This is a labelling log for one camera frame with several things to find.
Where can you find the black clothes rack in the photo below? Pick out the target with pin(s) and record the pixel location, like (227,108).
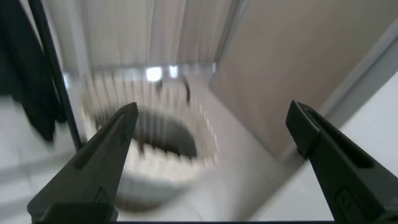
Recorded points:
(53,62)

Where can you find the black garment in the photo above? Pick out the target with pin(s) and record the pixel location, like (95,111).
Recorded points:
(25,62)

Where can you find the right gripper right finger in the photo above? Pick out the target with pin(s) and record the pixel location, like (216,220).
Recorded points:
(351,180)

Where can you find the white laundry basket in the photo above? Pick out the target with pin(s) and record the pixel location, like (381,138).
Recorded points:
(168,168)

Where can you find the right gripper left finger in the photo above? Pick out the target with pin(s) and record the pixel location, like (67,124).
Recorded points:
(87,180)

